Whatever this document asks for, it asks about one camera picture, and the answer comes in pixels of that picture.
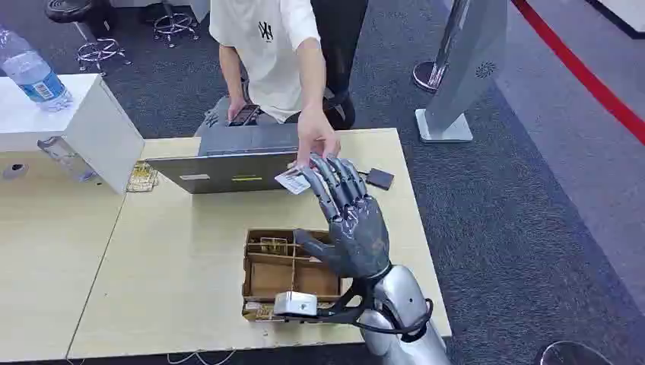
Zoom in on person's right hand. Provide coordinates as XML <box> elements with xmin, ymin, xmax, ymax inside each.
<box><xmin>227</xmin><ymin>95</ymin><xmax>249</xmax><ymax>123</ymax></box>

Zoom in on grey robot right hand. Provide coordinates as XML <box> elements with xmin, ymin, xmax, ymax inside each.
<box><xmin>294</xmin><ymin>153</ymin><xmax>392</xmax><ymax>280</ymax></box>

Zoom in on person's left hand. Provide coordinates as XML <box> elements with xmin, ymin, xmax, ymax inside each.
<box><xmin>295</xmin><ymin>107</ymin><xmax>342</xmax><ymax>170</ymax></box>

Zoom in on dark smartphone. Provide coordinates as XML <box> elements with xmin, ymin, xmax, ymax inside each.
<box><xmin>227</xmin><ymin>104</ymin><xmax>262</xmax><ymax>128</ymax></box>

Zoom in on white printed card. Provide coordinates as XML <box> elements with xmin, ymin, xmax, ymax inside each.
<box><xmin>274</xmin><ymin>168</ymin><xmax>313</xmax><ymax>196</ymax></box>

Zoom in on grey laptop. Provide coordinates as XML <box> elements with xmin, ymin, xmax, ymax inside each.
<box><xmin>145</xmin><ymin>123</ymin><xmax>304</xmax><ymax>195</ymax></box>

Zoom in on small black square device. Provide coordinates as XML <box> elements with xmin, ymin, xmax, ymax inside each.
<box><xmin>364</xmin><ymin>167</ymin><xmax>396</xmax><ymax>192</ymax></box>

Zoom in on person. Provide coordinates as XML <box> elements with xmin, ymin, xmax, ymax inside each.
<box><xmin>208</xmin><ymin>0</ymin><xmax>371</xmax><ymax>170</ymax></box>

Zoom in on golden cards in box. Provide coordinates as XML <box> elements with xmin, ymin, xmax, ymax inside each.
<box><xmin>259</xmin><ymin>236</ymin><xmax>289</xmax><ymax>256</ymax></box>

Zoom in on wooden card box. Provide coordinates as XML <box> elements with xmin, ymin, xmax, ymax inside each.
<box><xmin>241</xmin><ymin>227</ymin><xmax>354</xmax><ymax>324</ymax></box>

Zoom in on chrome stool base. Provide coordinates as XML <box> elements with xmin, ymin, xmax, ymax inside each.
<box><xmin>75</xmin><ymin>36</ymin><xmax>133</xmax><ymax>78</ymax></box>
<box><xmin>151</xmin><ymin>1</ymin><xmax>201</xmax><ymax>49</ymax></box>

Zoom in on chrome round stand base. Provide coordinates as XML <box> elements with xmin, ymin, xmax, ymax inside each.
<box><xmin>411</xmin><ymin>60</ymin><xmax>449</xmax><ymax>94</ymax></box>

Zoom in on white box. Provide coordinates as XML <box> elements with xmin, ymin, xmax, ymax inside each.
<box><xmin>0</xmin><ymin>73</ymin><xmax>146</xmax><ymax>195</ymax></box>

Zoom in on grey standing kiosk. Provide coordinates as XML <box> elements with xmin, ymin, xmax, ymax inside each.
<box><xmin>415</xmin><ymin>0</ymin><xmax>510</xmax><ymax>144</ymax></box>

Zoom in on black stool seat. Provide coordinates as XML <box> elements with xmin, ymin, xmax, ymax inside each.
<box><xmin>44</xmin><ymin>0</ymin><xmax>95</xmax><ymax>24</ymax></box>

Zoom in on clear plastic water bottle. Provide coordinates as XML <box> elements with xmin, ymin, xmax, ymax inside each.
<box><xmin>0</xmin><ymin>25</ymin><xmax>75</xmax><ymax>113</ymax></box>

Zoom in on dark round stool seat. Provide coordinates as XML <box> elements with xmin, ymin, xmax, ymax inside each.
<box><xmin>534</xmin><ymin>340</ymin><xmax>614</xmax><ymax>365</ymax></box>

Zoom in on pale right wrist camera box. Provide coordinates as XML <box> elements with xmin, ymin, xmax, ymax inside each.
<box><xmin>273</xmin><ymin>290</ymin><xmax>319</xmax><ymax>319</ymax></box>

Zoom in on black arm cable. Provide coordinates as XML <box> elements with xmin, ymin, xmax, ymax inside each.
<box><xmin>351</xmin><ymin>296</ymin><xmax>435</xmax><ymax>338</ymax></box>

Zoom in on white cable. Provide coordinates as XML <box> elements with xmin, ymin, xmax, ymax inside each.
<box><xmin>166</xmin><ymin>348</ymin><xmax>238</xmax><ymax>365</ymax></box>

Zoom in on grey desk cable grommet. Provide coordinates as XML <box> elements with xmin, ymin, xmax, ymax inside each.
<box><xmin>2</xmin><ymin>162</ymin><xmax>30</xmax><ymax>181</ymax></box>

